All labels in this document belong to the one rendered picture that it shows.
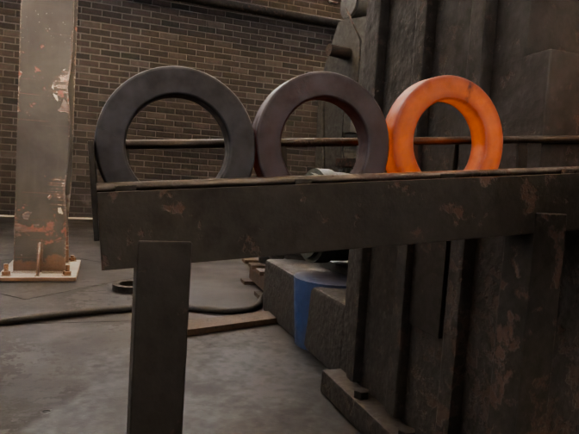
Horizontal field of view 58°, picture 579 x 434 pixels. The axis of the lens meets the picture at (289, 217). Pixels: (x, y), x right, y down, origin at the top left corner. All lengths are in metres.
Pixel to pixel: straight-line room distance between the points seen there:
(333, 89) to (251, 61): 6.39
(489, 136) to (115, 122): 0.51
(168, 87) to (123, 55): 6.21
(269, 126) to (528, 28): 0.57
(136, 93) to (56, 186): 2.53
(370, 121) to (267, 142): 0.14
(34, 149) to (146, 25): 4.01
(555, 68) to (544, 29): 0.10
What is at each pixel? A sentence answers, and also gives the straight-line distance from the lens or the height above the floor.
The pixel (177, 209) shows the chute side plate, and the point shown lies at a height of 0.58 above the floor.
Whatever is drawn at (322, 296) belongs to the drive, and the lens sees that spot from 1.82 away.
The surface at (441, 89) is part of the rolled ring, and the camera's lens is 0.76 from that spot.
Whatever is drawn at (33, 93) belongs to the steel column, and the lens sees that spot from 3.18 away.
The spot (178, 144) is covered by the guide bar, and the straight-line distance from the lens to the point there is 0.69.
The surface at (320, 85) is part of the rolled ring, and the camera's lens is 0.68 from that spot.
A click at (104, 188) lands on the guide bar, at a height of 0.60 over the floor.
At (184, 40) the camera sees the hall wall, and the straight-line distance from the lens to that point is 6.94.
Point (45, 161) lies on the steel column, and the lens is 3.15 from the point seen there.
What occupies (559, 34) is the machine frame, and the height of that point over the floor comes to 0.92.
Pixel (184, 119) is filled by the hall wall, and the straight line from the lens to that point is 6.79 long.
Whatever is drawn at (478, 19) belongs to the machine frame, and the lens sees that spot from 1.12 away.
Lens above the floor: 0.63
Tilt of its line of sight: 4 degrees down
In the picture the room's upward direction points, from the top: 4 degrees clockwise
